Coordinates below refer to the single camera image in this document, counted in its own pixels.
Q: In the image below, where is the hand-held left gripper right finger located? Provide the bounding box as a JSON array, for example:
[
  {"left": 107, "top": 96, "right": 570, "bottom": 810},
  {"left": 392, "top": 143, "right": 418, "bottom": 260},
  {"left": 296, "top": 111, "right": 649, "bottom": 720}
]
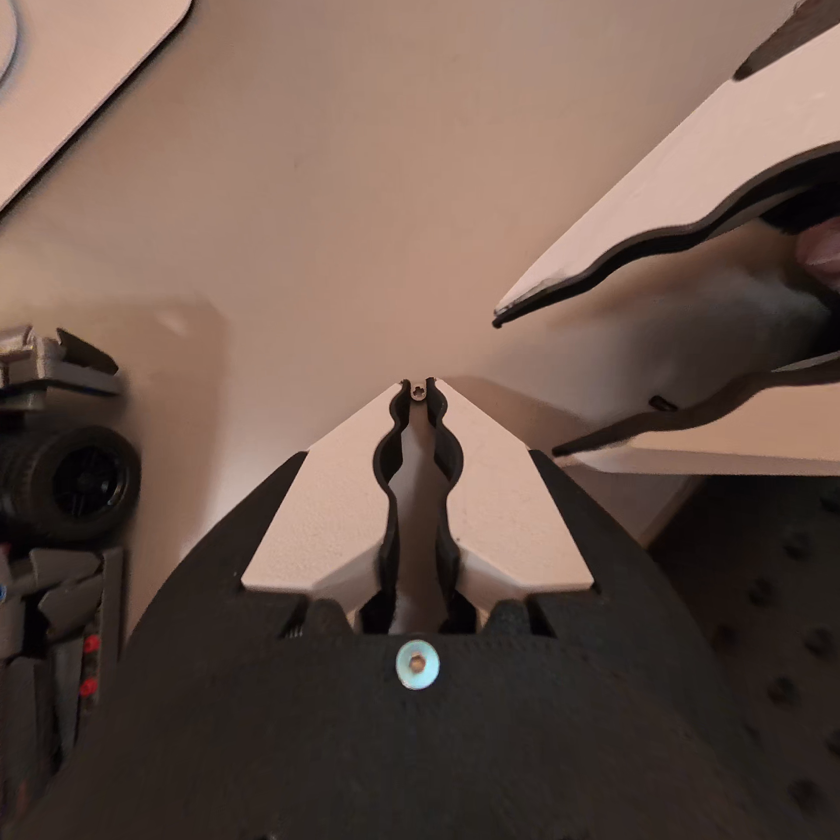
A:
[{"left": 425, "top": 377, "right": 596, "bottom": 599}]

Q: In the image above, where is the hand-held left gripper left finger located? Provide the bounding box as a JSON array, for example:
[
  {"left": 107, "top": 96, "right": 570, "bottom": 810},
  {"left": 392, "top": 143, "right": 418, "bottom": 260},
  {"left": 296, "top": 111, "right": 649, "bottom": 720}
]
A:
[{"left": 240, "top": 378, "right": 411, "bottom": 598}]

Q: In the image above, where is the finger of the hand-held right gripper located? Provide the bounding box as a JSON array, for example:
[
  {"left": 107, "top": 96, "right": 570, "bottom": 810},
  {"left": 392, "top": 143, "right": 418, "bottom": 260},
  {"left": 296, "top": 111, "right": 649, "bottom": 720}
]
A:
[
  {"left": 551, "top": 352, "right": 840, "bottom": 477},
  {"left": 492, "top": 25, "right": 840, "bottom": 329}
]

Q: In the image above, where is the grey toy brick car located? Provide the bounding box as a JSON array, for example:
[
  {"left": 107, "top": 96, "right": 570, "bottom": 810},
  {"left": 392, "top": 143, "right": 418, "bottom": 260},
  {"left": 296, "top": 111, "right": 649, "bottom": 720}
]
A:
[{"left": 0, "top": 325, "right": 142, "bottom": 828}]

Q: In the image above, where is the person's right hand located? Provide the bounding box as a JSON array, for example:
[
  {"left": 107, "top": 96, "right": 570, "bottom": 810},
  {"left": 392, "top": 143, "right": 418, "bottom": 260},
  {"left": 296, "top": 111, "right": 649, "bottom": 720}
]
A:
[{"left": 794, "top": 217, "right": 840, "bottom": 294}]

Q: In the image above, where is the white stand base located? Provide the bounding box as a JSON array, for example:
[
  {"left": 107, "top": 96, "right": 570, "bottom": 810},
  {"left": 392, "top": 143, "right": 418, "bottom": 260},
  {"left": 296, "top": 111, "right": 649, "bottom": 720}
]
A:
[{"left": 0, "top": 0, "right": 194, "bottom": 212}]

